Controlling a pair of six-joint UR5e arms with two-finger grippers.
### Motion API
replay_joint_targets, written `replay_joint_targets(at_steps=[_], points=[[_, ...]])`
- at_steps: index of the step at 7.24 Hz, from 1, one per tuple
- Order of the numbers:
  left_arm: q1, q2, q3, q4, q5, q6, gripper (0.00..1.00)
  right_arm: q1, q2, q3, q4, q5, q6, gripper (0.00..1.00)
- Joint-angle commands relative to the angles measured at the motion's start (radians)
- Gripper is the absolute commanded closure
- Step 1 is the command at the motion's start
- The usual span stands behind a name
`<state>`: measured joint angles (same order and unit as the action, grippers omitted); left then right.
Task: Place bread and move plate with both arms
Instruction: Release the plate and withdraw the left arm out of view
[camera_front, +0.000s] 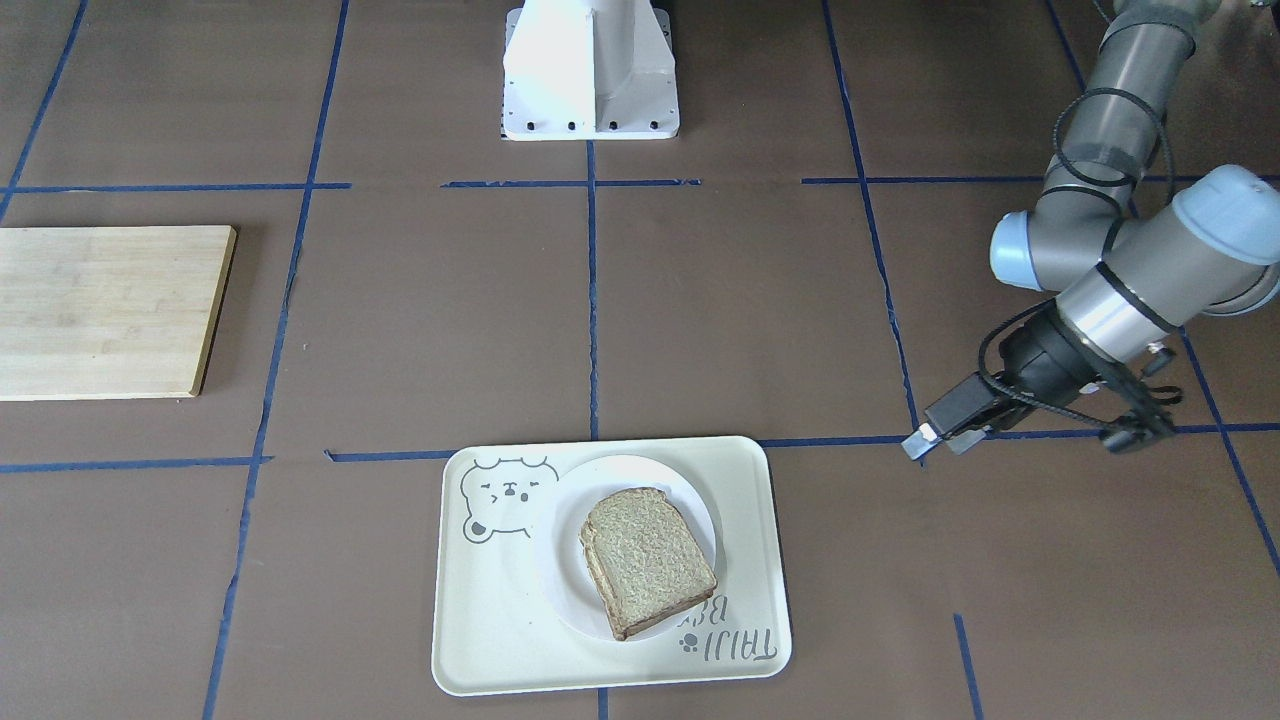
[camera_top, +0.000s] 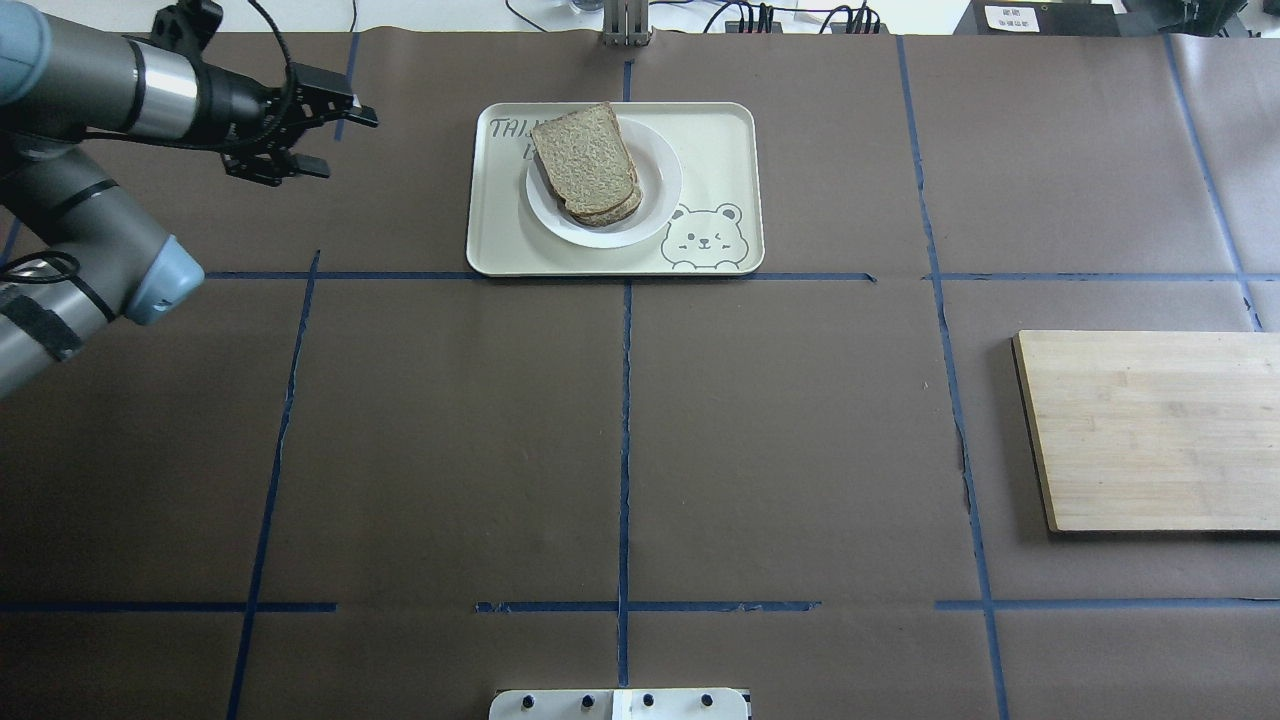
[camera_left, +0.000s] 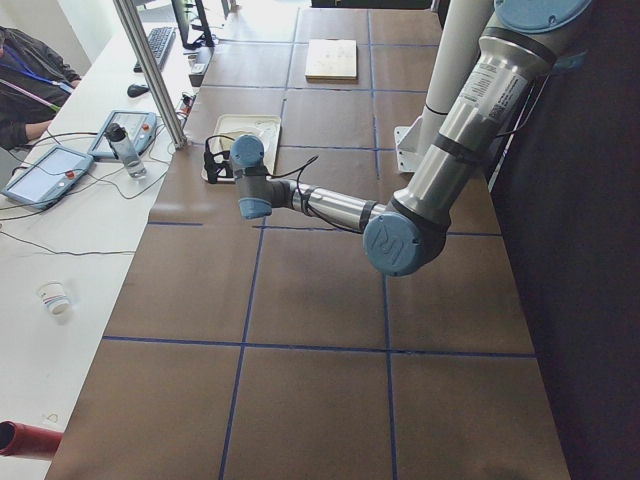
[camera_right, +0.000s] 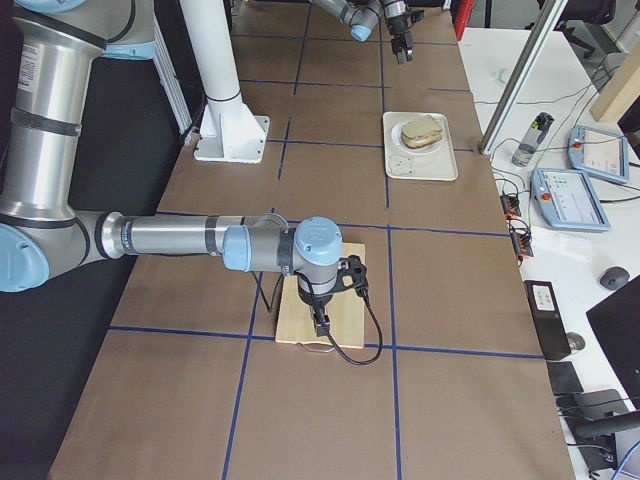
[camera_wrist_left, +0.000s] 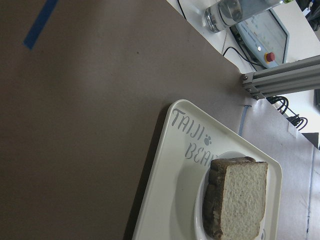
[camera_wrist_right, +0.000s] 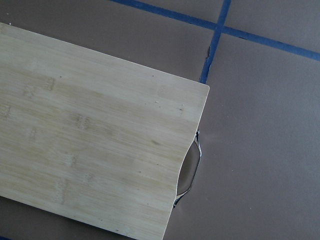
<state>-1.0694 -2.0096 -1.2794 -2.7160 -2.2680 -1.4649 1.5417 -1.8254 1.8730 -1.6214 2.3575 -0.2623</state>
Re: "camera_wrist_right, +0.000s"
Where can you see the wooden cutting board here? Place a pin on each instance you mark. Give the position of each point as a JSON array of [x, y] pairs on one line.
[[90, 136]]

